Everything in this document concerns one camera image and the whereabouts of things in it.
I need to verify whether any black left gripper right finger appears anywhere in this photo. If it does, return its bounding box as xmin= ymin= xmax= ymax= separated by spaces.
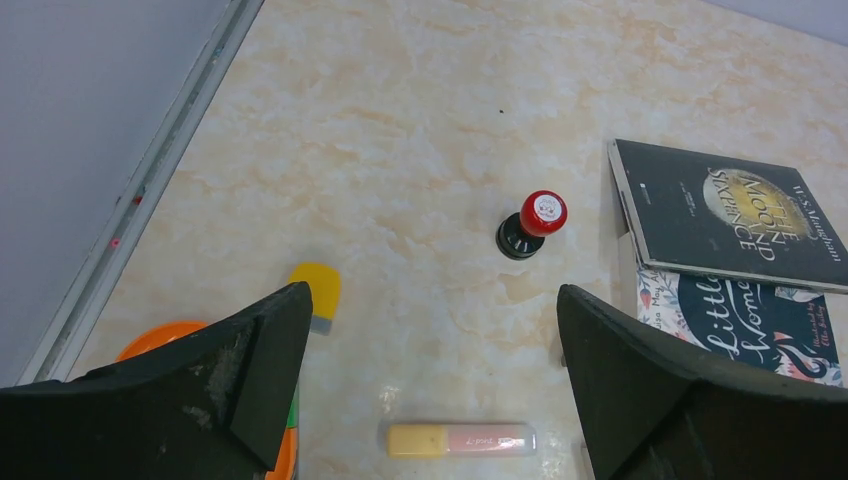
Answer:
xmin=557 ymin=285 xmax=847 ymax=479

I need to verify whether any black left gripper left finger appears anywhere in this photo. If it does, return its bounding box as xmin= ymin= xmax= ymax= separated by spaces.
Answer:
xmin=1 ymin=282 xmax=313 ymax=479

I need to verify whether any black Moon and Sixpence book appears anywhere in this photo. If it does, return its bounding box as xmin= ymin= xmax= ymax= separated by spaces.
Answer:
xmin=607 ymin=139 xmax=847 ymax=294

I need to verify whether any Little Women floral book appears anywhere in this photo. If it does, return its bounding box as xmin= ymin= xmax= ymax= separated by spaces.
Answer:
xmin=622 ymin=267 xmax=843 ymax=387

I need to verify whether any yellow pink highlighter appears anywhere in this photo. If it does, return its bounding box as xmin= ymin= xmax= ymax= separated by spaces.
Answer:
xmin=385 ymin=423 xmax=537 ymax=459

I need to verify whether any aluminium frame rail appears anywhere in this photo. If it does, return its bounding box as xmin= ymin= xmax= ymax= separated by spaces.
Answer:
xmin=1 ymin=1 xmax=261 ymax=387

